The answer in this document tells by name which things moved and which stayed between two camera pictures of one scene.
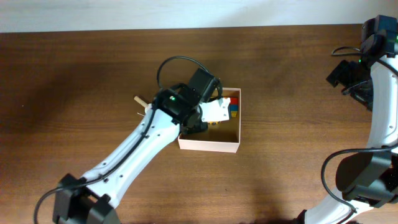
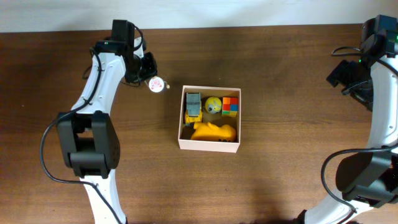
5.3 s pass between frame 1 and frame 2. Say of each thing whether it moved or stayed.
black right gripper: stayed
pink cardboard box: stayed
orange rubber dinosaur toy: moved
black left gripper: moved
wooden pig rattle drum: moved
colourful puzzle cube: stayed
